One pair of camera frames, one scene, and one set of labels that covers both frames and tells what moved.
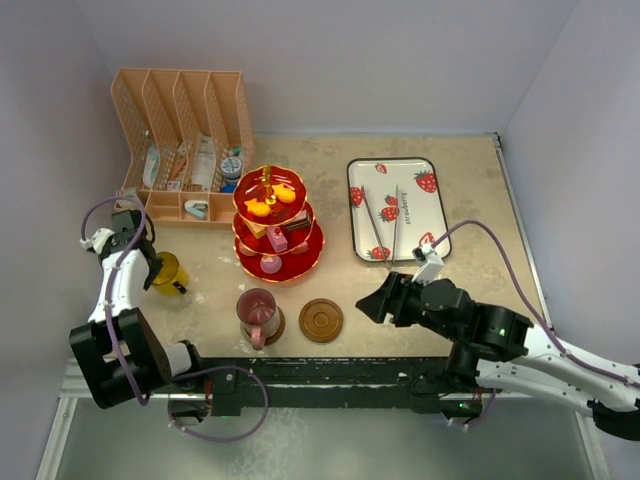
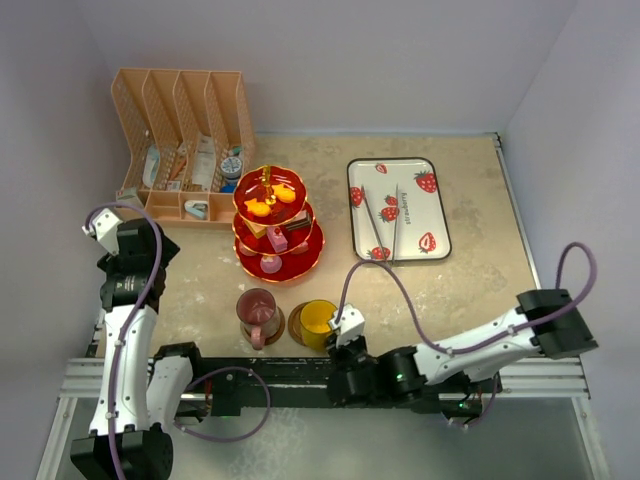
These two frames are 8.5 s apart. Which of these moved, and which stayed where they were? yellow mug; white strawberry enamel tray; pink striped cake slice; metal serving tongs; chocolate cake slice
Moved: yellow mug
Stayed: white strawberry enamel tray; metal serving tongs; chocolate cake slice; pink striped cake slice
